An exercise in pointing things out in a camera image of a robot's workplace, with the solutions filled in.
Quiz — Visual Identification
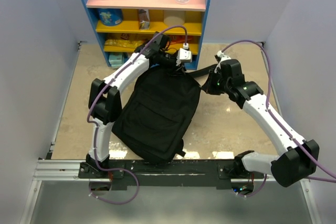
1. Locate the black backpack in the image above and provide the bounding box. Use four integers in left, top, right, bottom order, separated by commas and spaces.
111, 65, 215, 164

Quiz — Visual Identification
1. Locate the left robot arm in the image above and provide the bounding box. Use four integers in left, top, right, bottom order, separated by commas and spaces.
80, 31, 181, 178

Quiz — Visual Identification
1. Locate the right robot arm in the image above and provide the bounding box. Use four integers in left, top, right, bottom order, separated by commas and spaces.
202, 56, 320, 187

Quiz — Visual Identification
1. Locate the teal tissue pack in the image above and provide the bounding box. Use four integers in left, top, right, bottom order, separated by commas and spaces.
109, 52, 124, 69

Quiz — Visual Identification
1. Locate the yellow chips bag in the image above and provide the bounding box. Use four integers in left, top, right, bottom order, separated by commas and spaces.
104, 33, 151, 49

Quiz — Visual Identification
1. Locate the orange snack box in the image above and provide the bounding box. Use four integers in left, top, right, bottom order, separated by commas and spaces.
166, 35, 185, 48

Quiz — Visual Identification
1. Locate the white round container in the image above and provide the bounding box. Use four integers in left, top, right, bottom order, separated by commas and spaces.
163, 10, 186, 27

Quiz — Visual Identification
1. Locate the small carton box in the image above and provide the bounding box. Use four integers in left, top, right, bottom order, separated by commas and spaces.
138, 9, 150, 30

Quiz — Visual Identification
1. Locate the blue shelf unit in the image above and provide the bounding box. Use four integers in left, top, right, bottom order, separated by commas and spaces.
81, 0, 211, 70

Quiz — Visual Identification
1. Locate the blue round can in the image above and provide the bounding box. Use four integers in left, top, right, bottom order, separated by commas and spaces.
98, 8, 123, 26

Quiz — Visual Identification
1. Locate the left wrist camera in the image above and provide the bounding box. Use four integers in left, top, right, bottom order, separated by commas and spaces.
176, 43, 192, 66

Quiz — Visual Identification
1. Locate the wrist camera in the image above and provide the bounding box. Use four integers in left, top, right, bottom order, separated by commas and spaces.
214, 50, 231, 73
176, 43, 192, 66

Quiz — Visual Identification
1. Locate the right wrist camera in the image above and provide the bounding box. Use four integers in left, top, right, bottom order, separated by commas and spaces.
214, 50, 231, 73

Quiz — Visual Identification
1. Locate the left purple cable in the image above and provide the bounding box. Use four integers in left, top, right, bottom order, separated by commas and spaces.
86, 25, 188, 205

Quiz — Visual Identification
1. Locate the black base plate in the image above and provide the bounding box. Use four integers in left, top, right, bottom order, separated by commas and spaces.
78, 159, 264, 190

